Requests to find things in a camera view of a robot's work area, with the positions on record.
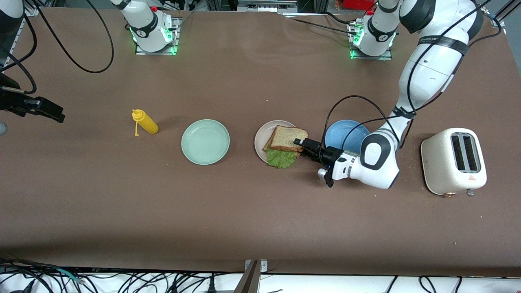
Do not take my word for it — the brown bread slice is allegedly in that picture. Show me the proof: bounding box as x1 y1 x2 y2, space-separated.
263 136 302 157
267 125 309 153

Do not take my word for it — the green lettuce leaf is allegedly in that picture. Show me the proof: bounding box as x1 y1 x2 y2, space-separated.
267 147 302 169

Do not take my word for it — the yellow mustard squeeze bottle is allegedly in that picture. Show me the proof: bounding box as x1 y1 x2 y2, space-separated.
131 109 159 137

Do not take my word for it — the blue plate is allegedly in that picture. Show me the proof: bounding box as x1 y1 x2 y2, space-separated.
324 119 371 155

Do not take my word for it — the beige plate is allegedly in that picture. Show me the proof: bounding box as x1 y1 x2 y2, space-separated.
254 120 298 164

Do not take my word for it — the mint green plate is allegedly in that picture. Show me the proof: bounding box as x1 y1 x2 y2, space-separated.
181 119 230 166

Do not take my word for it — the white toaster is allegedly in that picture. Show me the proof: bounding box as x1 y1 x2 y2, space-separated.
420 128 488 198

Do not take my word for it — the red background object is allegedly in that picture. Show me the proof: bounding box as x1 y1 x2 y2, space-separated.
343 0 376 11

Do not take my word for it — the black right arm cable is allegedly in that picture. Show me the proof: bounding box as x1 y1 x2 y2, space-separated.
0 0 114 95

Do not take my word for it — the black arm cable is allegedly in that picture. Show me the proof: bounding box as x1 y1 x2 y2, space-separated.
324 0 505 155
0 0 114 95

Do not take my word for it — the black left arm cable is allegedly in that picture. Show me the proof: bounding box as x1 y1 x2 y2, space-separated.
324 0 505 155

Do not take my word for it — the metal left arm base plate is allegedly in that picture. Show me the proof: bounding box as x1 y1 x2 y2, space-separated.
350 22 393 61

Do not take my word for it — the black cable on table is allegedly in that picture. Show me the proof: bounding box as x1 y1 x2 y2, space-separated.
279 11 359 35

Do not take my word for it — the small metal edge bracket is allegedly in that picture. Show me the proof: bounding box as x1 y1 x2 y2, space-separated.
244 260 268 274

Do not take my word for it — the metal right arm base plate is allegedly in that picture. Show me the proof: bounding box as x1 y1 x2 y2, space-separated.
135 16 180 56

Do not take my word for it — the aluminium frame profile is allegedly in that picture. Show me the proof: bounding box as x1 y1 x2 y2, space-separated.
237 0 300 13

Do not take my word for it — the grey metal post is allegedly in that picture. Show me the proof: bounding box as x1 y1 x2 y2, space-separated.
234 260 260 293

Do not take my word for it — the teal floor cable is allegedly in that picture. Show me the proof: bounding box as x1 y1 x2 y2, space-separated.
55 268 84 284

